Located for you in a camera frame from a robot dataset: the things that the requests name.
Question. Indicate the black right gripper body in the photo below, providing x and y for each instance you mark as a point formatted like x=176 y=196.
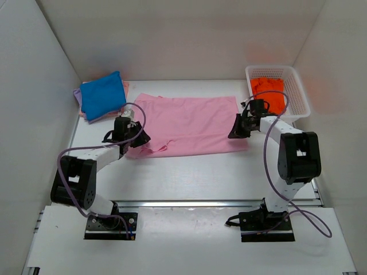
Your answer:
x=247 y=125

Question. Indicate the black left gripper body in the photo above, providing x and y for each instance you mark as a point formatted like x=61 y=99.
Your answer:
x=129 y=134

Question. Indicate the pink t shirt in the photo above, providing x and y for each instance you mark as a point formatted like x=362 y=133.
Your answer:
x=186 y=126

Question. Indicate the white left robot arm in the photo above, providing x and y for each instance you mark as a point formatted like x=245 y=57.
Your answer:
x=75 y=180

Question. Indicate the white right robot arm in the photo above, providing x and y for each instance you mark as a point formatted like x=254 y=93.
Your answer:
x=298 y=161

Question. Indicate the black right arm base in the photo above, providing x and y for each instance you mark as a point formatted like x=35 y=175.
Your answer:
x=262 y=225

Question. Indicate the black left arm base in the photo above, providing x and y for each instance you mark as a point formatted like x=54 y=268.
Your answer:
x=122 y=228

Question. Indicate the orange t shirt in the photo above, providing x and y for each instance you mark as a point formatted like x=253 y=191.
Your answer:
x=270 y=90

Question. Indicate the blue folded t shirt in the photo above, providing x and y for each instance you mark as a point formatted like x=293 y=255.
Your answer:
x=102 y=96

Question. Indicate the white plastic basket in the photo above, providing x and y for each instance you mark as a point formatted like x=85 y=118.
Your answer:
x=298 y=105

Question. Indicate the salmon folded t shirt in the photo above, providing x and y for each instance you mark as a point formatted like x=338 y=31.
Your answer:
x=125 y=87

